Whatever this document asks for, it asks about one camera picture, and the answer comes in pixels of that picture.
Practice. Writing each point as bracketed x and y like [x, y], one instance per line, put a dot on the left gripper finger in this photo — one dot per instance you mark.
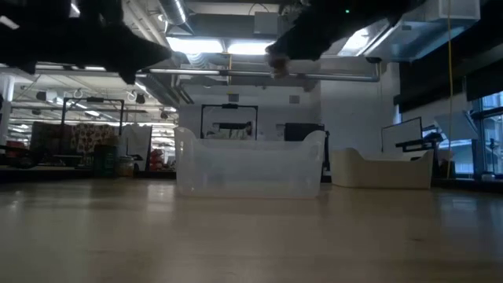
[137, 43]
[145, 61]

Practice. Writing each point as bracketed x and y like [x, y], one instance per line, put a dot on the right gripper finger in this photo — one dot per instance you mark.
[280, 67]
[283, 47]

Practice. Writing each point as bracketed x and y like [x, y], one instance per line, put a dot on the clear plastic bin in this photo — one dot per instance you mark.
[251, 173]

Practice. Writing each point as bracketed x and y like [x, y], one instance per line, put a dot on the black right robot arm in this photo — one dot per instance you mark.
[373, 12]

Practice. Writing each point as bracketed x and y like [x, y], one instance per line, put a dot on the ceiling light panel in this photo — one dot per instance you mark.
[249, 48]
[194, 45]

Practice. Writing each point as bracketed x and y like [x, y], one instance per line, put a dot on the horizontal silver ceiling pipe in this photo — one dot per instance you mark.
[236, 72]

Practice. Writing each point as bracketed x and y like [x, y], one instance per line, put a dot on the black monitor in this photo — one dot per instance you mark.
[304, 131]

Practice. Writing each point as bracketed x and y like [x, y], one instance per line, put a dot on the white hanging sheet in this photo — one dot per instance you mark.
[137, 143]

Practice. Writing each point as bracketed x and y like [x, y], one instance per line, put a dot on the patterned stacked boxes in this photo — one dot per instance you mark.
[88, 137]

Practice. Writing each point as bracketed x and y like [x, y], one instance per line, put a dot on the red packaged goods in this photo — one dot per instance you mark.
[157, 159]

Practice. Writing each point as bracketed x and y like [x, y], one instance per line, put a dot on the green box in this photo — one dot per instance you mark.
[105, 160]

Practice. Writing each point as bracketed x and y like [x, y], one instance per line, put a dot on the blue grey vent hood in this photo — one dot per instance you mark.
[432, 35]

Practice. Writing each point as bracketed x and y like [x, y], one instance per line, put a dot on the white screen monitor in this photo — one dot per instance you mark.
[401, 131]

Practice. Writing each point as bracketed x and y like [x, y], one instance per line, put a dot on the white plastic bin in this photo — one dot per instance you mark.
[381, 175]

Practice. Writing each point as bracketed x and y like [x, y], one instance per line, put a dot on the black desk equipment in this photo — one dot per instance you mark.
[416, 145]

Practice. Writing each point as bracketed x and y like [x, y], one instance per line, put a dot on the white slanted panel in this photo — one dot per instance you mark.
[457, 126]

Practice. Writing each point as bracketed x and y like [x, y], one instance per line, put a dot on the large glass window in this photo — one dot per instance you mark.
[491, 137]

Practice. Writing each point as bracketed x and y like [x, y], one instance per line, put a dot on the smooth silver air duct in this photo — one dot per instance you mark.
[173, 12]

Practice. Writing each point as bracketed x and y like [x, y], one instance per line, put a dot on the black rig frame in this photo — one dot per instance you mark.
[94, 100]
[230, 106]

